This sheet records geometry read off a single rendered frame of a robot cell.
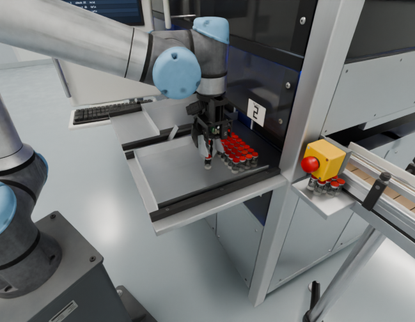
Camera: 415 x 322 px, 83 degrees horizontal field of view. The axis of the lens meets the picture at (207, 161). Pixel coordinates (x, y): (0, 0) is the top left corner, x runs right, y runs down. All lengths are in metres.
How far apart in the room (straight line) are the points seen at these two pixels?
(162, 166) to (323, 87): 0.49
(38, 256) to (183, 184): 0.38
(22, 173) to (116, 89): 0.87
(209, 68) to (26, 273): 0.60
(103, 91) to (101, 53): 1.06
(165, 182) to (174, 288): 0.89
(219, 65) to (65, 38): 0.29
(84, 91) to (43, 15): 1.07
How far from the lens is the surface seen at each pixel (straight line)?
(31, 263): 0.69
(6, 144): 0.66
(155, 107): 1.13
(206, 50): 0.53
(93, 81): 1.43
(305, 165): 0.61
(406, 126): 1.25
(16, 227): 0.63
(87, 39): 0.39
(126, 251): 1.66
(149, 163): 0.78
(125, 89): 1.45
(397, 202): 0.72
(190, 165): 0.75
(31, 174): 0.70
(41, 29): 0.40
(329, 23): 0.58
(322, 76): 0.59
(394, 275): 1.86
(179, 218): 0.61
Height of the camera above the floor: 1.35
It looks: 37 degrees down
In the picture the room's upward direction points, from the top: straight up
